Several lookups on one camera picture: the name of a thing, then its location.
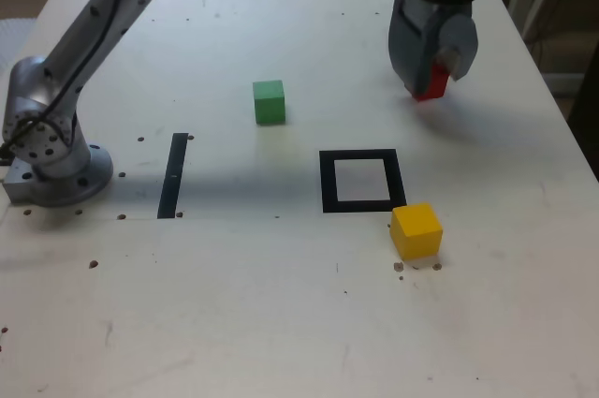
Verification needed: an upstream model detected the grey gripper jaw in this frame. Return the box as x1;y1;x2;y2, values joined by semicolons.
437;12;479;84

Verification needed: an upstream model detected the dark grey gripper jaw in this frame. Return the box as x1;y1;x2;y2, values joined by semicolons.
387;0;439;100

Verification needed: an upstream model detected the red cube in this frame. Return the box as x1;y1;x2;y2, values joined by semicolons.
412;62;451;103

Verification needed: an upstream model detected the green cube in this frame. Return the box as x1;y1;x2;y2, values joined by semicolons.
252;80;287;126

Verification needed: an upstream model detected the yellow cube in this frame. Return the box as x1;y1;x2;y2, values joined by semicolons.
389;202;444;261

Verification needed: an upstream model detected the black tape square outline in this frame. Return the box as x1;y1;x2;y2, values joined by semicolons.
318;148;408;214

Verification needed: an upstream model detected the dark furniture piece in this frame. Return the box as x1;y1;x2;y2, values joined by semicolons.
567;39;599;140

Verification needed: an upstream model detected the black tape strip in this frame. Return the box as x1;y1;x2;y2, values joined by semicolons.
156;132;190;220

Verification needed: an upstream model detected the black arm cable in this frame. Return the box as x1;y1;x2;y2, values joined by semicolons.
0;0;130;155

